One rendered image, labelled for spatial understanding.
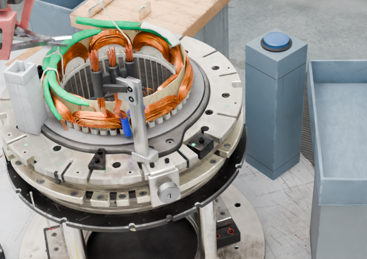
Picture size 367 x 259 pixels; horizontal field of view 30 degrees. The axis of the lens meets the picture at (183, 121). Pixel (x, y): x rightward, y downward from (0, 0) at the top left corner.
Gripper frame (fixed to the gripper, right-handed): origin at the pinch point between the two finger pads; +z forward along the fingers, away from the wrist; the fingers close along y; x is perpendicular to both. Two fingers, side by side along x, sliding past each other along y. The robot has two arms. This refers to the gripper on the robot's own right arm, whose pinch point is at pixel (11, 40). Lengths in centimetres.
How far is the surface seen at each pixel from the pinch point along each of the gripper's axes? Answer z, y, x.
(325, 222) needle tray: 25.5, 2.6, 41.5
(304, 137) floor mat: 117, -119, 38
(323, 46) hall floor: 119, -182, 43
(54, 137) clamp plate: 6.6, 10.3, 8.1
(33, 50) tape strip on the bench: 39, -54, -25
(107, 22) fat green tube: 1.3, -7.5, 10.5
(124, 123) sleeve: 3.5, 10.2, 17.2
